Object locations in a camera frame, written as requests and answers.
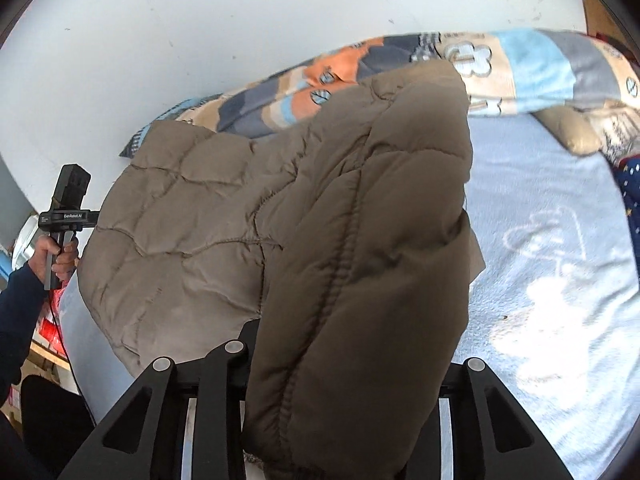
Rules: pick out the person's left forearm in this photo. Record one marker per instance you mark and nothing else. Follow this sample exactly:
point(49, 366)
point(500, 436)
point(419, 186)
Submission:
point(20, 320)

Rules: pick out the wooden board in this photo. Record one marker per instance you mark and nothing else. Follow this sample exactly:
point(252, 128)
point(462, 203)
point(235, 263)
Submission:
point(600, 20)

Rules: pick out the light blue bed blanket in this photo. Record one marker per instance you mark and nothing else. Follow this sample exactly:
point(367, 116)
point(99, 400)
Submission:
point(550, 260)

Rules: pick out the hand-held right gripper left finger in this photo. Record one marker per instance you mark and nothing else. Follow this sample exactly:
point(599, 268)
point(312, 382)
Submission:
point(232, 365)

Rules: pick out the red bag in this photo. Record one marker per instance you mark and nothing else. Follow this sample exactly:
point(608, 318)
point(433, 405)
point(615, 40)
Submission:
point(47, 332)

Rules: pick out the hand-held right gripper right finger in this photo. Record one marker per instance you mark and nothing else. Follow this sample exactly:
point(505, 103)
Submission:
point(470, 410)

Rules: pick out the beige pillow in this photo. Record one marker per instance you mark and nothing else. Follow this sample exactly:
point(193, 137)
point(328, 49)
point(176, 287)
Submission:
point(570, 132)

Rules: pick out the colourful patterned long pillow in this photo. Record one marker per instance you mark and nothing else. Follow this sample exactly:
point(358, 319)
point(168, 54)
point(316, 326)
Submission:
point(530, 70)

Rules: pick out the dark blue patterned pillow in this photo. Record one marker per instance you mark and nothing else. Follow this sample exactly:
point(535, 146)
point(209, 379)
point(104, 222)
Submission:
point(631, 185)

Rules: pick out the brown quilted jacket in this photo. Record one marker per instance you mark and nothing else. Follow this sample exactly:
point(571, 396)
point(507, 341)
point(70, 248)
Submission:
point(300, 210)

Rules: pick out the person's left hand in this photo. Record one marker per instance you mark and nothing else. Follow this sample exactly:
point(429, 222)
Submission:
point(39, 255)

